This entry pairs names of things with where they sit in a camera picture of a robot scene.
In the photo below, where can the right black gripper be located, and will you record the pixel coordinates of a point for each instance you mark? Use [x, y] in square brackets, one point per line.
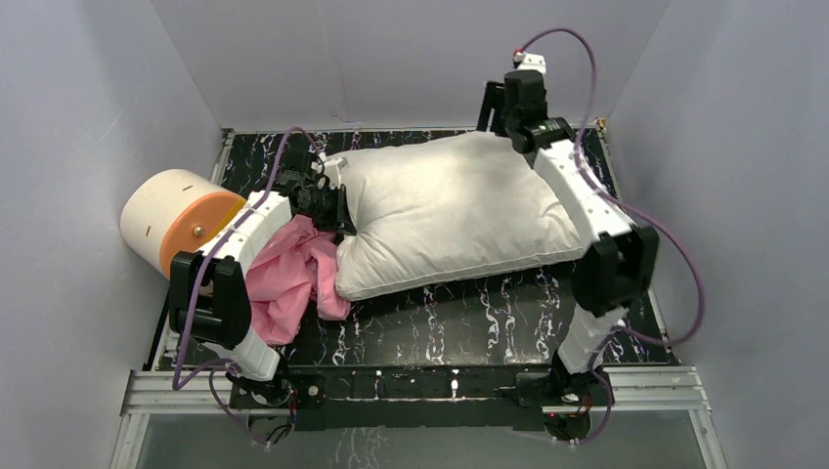
[494, 100]

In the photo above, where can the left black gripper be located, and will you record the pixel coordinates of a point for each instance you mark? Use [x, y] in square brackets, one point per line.
[338, 211]

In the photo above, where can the pink pillowcase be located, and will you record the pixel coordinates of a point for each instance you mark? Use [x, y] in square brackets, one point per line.
[298, 266]

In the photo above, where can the white pillow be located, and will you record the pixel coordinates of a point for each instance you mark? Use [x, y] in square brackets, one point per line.
[459, 207]

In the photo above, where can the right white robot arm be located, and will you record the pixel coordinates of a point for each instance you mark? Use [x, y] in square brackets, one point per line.
[618, 258]

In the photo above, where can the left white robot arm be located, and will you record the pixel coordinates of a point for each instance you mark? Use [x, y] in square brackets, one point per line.
[209, 303]

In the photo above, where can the white orange yellow cylinder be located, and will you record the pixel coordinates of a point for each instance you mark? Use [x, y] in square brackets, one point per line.
[175, 210]

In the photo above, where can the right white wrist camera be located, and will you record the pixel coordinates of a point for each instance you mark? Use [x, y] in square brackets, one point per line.
[523, 60]

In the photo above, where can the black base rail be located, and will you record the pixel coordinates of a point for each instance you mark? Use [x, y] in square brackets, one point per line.
[436, 396]

